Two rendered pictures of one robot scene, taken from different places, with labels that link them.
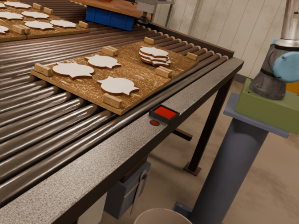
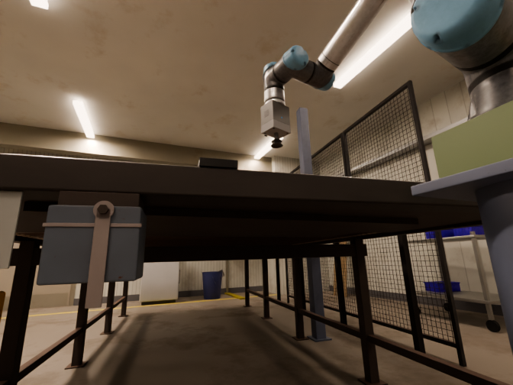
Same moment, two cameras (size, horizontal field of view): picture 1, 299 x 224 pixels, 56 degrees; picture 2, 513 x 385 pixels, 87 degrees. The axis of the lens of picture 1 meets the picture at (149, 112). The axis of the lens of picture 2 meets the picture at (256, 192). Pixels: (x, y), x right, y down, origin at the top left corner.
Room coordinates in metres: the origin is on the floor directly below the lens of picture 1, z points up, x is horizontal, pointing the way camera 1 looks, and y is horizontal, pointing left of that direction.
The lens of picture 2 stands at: (0.53, -0.52, 0.74)
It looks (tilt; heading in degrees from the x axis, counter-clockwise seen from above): 14 degrees up; 51
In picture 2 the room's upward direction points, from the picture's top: 2 degrees counter-clockwise
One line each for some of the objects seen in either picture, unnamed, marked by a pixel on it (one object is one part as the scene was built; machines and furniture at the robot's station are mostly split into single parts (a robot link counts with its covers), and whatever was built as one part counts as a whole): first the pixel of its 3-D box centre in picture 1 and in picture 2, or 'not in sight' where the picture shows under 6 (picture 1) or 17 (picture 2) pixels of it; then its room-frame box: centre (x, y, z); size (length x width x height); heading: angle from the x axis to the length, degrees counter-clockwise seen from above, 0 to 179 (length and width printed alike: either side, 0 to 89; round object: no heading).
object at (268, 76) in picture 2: not in sight; (274, 79); (1.13, 0.12, 1.38); 0.09 x 0.08 x 0.11; 83
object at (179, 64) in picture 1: (154, 58); not in sight; (1.36, 0.05, 0.93); 0.41 x 0.35 x 0.02; 161
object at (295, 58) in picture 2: not in sight; (294, 66); (1.14, 0.02, 1.38); 0.11 x 0.11 x 0.08; 83
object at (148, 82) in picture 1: (109, 76); not in sight; (0.96, 0.18, 0.93); 0.41 x 0.35 x 0.02; 162
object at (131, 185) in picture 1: (122, 184); (99, 247); (0.61, 0.02, 0.77); 0.14 x 0.11 x 0.18; 158
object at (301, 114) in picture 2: not in sight; (309, 212); (2.70, 1.32, 1.20); 0.17 x 0.17 x 2.40; 68
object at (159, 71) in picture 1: (162, 73); not in sight; (1.11, -0.01, 0.95); 0.06 x 0.02 x 0.03; 72
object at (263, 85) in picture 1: (270, 82); (513, 100); (1.18, -0.47, 1.01); 0.15 x 0.15 x 0.10
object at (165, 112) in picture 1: (164, 114); not in sight; (0.80, -0.05, 0.92); 0.06 x 0.06 x 0.01; 68
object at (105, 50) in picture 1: (108, 51); not in sight; (1.19, 0.24, 0.95); 0.06 x 0.02 x 0.03; 72
